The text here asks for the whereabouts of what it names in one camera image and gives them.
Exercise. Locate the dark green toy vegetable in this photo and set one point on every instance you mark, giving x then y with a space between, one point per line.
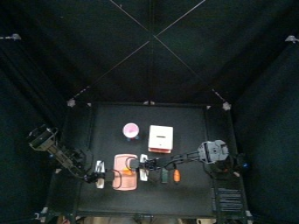
164 176

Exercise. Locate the pink plastic tray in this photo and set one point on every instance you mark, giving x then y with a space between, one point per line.
124 185

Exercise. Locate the white and pink box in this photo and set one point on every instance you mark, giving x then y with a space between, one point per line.
160 137

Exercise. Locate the orange toy carrot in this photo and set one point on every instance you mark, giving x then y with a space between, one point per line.
176 176

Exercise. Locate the black cloth curtain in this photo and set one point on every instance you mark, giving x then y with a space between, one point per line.
78 58

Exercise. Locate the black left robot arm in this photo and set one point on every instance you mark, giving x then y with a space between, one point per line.
48 143

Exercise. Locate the white printed label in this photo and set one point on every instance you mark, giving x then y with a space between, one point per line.
230 201

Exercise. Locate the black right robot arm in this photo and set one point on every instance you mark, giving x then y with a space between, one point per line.
212 151

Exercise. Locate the blue tape piece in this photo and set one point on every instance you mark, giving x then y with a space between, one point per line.
136 137
127 139

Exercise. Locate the yellow toy squash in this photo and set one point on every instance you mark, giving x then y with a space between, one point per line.
127 172

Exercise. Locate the red cup white inside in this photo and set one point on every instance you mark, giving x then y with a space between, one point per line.
131 130

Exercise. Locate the grey frame corner clamp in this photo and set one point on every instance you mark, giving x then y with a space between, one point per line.
71 102
15 37
291 38
226 106

